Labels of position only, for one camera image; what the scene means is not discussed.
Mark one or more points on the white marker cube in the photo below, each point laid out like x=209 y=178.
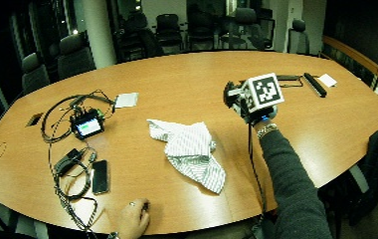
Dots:
x=264 y=91

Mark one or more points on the black smartphone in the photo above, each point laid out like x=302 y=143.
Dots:
x=99 y=177

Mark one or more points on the black eyeglasses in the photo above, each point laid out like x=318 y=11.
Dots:
x=290 y=83

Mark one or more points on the flat black case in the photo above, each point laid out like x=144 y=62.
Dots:
x=288 y=77

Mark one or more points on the white striped cloth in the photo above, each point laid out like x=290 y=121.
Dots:
x=188 y=149

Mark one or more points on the long black bar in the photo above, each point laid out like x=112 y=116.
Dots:
x=314 y=85

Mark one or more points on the black office chair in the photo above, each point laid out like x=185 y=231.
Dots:
x=136 y=36
x=168 y=31
x=200 y=30
x=247 y=28

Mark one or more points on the black power adapter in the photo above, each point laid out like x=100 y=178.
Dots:
x=67 y=161

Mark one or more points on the small white card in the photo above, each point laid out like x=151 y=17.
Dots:
x=326 y=80

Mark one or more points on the grey office chair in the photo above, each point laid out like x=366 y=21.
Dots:
x=74 y=56
x=298 y=38
x=34 y=74

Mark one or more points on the white paper card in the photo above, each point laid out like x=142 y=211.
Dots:
x=126 y=100

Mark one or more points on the small black screen device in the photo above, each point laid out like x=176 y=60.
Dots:
x=87 y=125

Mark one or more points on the black table socket plate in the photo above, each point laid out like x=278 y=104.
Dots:
x=34 y=119

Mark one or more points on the white round pillar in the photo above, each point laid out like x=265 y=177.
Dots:
x=98 y=33

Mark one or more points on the wooden wall ledge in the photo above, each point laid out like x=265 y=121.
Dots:
x=361 y=58

